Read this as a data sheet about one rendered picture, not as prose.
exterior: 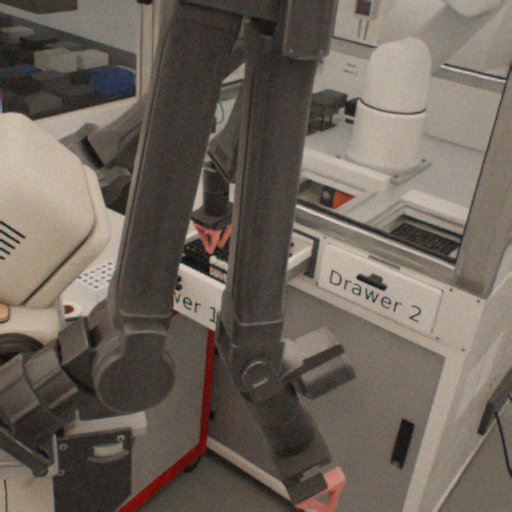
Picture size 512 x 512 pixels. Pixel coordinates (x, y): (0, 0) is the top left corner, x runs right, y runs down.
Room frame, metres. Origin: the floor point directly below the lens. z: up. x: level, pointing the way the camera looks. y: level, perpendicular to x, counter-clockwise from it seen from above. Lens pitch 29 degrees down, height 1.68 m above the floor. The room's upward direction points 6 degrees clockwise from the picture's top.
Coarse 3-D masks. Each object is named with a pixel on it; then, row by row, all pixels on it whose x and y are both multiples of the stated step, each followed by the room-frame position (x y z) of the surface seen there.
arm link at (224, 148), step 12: (240, 96) 1.17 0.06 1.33; (240, 108) 1.17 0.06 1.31; (228, 120) 1.21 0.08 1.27; (240, 120) 1.18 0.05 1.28; (228, 132) 1.22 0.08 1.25; (216, 144) 1.27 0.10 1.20; (228, 144) 1.23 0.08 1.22; (216, 156) 1.28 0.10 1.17; (228, 156) 1.24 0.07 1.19; (228, 168) 1.25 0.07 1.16
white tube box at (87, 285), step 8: (104, 264) 1.43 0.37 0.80; (112, 264) 1.44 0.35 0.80; (88, 272) 1.39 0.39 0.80; (104, 272) 1.41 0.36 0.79; (112, 272) 1.41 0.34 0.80; (80, 280) 1.35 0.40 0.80; (88, 280) 1.35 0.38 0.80; (96, 280) 1.36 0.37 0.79; (72, 288) 1.36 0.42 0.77; (80, 288) 1.34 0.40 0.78; (88, 288) 1.32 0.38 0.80; (96, 288) 1.33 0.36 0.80; (104, 288) 1.33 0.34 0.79; (80, 296) 1.34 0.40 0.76; (88, 296) 1.33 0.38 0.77; (96, 296) 1.31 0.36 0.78; (104, 296) 1.33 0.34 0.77
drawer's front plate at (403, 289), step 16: (336, 256) 1.40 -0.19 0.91; (352, 256) 1.38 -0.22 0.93; (320, 272) 1.42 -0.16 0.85; (352, 272) 1.37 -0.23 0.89; (368, 272) 1.35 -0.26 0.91; (384, 272) 1.33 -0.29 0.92; (336, 288) 1.39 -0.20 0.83; (368, 288) 1.35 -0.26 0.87; (400, 288) 1.31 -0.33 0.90; (416, 288) 1.29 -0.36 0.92; (432, 288) 1.28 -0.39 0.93; (368, 304) 1.34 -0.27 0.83; (384, 304) 1.32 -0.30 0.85; (416, 304) 1.28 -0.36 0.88; (432, 304) 1.26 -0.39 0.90; (400, 320) 1.30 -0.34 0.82; (432, 320) 1.26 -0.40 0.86
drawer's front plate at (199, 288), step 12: (180, 264) 1.26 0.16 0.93; (192, 276) 1.22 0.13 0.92; (204, 276) 1.22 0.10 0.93; (192, 288) 1.22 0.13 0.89; (204, 288) 1.20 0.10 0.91; (216, 288) 1.19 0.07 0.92; (180, 300) 1.24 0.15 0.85; (192, 300) 1.22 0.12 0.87; (204, 300) 1.20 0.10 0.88; (216, 300) 1.18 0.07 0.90; (192, 312) 1.22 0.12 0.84; (204, 312) 1.20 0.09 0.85; (216, 312) 1.18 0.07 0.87; (204, 324) 1.20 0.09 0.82
